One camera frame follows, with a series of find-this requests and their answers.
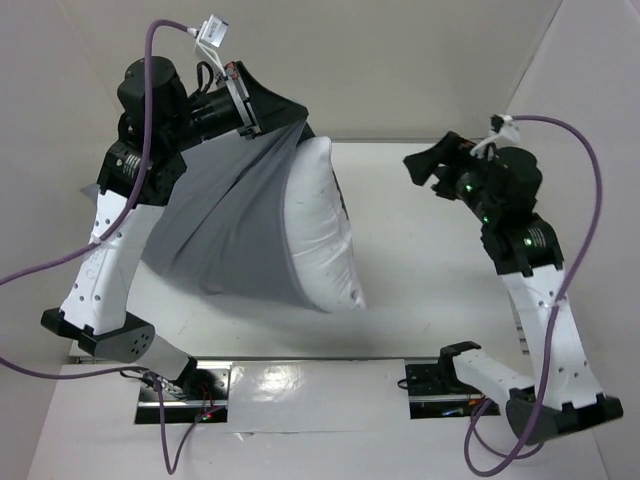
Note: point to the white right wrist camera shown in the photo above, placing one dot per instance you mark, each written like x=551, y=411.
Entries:
x=503, y=129

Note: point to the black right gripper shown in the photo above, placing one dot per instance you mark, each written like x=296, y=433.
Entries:
x=448, y=171

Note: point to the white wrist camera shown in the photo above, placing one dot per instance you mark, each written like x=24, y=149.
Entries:
x=503, y=129
x=209, y=37

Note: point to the white pillow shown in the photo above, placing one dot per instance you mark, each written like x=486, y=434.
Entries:
x=318, y=231

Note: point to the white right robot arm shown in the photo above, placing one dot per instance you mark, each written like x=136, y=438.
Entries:
x=499, y=186

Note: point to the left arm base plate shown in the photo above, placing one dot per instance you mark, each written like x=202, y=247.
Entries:
x=208, y=398

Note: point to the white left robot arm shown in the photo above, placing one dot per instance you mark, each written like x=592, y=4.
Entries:
x=160, y=121

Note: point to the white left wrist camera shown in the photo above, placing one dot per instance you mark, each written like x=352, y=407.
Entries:
x=209, y=37

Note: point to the grey pillowcase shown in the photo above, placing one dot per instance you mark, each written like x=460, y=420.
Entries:
x=223, y=230

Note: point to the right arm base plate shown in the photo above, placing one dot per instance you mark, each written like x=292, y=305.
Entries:
x=431, y=397

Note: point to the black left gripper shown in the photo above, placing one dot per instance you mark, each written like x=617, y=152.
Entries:
x=257, y=108

